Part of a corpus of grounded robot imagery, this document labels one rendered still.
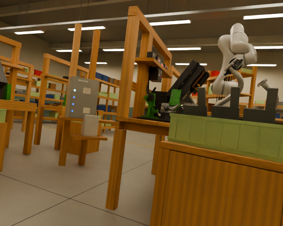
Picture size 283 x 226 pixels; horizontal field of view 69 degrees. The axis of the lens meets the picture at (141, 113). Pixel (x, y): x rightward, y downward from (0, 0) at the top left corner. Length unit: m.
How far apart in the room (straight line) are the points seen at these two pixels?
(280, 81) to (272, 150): 10.67
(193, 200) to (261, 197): 0.31
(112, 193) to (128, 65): 1.22
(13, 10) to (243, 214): 10.12
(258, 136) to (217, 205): 0.39
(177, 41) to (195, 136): 9.22
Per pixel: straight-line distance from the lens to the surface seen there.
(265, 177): 1.11
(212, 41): 9.98
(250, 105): 5.23
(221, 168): 1.12
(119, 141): 1.97
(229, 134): 1.15
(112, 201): 2.13
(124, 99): 1.95
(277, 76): 11.78
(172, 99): 2.44
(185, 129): 1.22
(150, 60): 2.25
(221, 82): 1.85
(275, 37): 10.03
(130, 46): 2.05
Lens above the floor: 0.94
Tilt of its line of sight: level
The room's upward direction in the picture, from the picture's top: 7 degrees clockwise
